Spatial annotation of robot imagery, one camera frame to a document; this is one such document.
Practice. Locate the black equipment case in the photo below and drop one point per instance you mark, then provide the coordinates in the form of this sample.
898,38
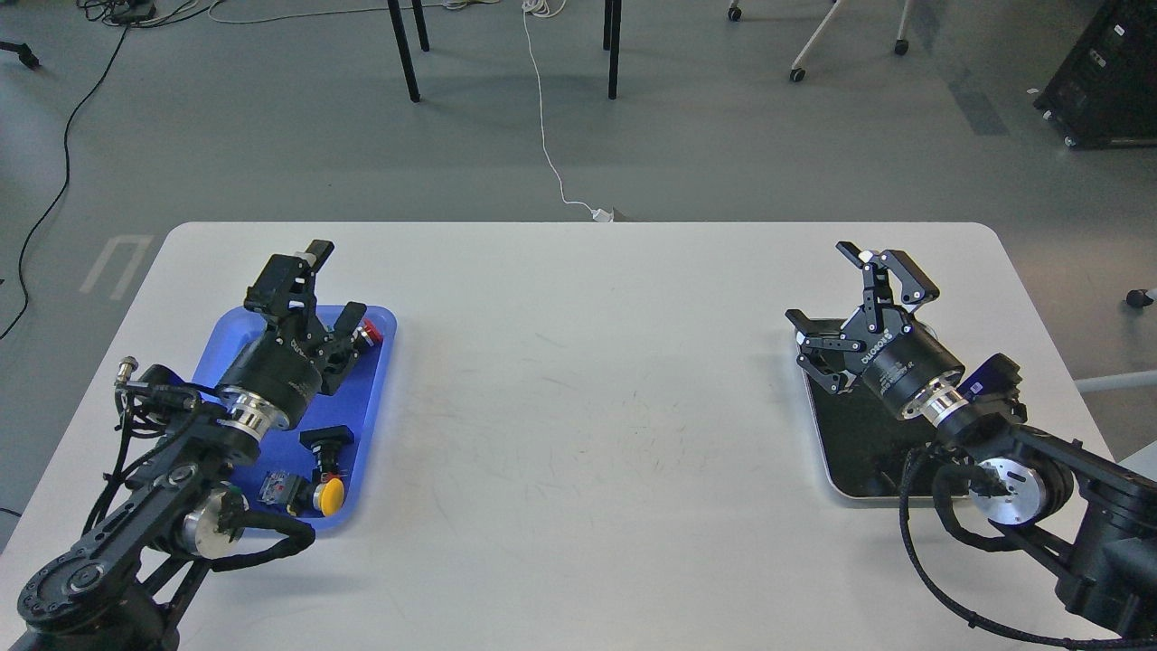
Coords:
1104,93

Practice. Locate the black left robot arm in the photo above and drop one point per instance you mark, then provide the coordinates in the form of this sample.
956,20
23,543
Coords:
168,515

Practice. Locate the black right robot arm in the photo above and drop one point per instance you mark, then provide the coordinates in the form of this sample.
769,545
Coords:
1000,485

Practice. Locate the black push button switch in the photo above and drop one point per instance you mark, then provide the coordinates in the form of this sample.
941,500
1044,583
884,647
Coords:
326,444

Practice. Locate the blue plastic tray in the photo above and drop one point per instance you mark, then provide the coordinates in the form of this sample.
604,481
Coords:
355,405

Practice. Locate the clear small switch block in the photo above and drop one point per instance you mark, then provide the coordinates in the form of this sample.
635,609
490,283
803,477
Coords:
277,489

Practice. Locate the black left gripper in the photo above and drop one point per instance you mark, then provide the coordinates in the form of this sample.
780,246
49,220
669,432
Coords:
276,378

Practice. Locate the yellow push button switch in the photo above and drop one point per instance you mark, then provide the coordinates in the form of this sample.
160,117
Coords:
324,496

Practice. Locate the red push button switch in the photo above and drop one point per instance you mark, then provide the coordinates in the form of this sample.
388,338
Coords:
367,336

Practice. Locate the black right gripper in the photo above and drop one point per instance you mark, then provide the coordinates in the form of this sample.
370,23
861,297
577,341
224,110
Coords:
880,346

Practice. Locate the silver metal tray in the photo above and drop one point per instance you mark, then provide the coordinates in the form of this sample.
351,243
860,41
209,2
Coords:
864,448

